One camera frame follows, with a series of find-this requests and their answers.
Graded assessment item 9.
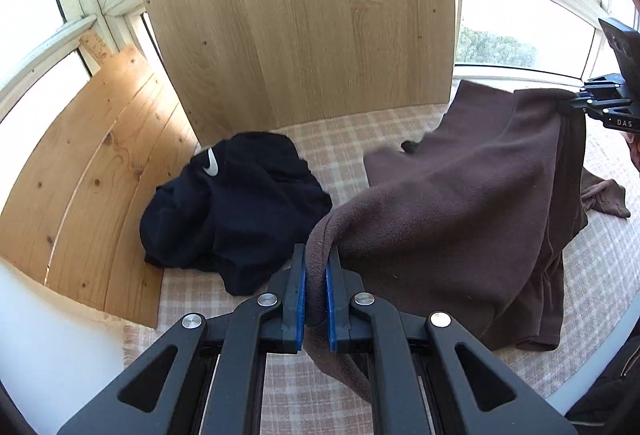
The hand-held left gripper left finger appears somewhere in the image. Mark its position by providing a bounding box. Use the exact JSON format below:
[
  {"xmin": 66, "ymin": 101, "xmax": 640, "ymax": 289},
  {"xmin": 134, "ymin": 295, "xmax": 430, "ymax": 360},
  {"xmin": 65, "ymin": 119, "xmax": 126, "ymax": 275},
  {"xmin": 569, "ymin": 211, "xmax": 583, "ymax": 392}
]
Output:
[{"xmin": 57, "ymin": 242, "xmax": 307, "ymax": 435}]

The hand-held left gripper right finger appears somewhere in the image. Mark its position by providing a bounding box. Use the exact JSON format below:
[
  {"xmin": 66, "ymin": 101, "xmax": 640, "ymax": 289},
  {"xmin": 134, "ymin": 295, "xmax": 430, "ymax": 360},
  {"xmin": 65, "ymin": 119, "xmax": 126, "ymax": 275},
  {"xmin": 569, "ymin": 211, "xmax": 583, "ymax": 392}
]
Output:
[{"xmin": 325, "ymin": 251, "xmax": 578, "ymax": 435}]

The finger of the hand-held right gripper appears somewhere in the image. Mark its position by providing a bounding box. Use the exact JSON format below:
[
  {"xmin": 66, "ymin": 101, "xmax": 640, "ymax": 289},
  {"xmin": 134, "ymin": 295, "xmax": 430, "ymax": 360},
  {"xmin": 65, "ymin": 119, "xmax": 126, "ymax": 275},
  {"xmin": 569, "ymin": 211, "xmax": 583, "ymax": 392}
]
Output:
[
  {"xmin": 557, "ymin": 96, "xmax": 633, "ymax": 120},
  {"xmin": 575, "ymin": 75, "xmax": 630, "ymax": 99}
]

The brown fleece garment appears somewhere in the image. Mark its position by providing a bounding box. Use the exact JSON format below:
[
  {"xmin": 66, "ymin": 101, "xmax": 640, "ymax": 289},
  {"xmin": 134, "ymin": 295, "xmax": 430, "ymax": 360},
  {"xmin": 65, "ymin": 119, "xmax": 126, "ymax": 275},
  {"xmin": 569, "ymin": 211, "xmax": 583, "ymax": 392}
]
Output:
[{"xmin": 304, "ymin": 79, "xmax": 632, "ymax": 403}]

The black garment with white logo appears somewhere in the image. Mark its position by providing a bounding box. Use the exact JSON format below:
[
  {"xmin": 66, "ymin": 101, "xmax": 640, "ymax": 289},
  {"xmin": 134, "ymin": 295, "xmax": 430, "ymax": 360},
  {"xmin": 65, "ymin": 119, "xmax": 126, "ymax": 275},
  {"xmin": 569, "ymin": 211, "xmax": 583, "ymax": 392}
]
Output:
[{"xmin": 139, "ymin": 131, "xmax": 333, "ymax": 296}]

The pink checked blanket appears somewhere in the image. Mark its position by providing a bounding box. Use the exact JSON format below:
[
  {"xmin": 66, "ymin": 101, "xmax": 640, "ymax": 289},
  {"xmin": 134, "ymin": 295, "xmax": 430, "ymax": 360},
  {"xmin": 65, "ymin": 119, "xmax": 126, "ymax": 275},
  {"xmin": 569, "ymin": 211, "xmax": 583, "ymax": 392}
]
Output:
[{"xmin": 120, "ymin": 102, "xmax": 640, "ymax": 435}]

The pine plank board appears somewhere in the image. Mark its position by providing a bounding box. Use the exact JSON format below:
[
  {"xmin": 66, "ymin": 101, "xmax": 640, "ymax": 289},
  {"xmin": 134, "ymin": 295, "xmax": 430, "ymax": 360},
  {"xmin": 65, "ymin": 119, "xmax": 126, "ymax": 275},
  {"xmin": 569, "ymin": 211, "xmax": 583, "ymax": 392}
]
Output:
[{"xmin": 0, "ymin": 46, "xmax": 201, "ymax": 330}]

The oak laminate board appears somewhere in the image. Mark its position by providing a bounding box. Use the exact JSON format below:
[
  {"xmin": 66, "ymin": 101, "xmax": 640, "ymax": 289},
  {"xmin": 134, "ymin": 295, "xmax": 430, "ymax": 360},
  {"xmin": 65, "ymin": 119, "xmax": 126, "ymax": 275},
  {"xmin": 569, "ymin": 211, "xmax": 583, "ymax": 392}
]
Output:
[{"xmin": 136, "ymin": 0, "xmax": 457, "ymax": 147}]

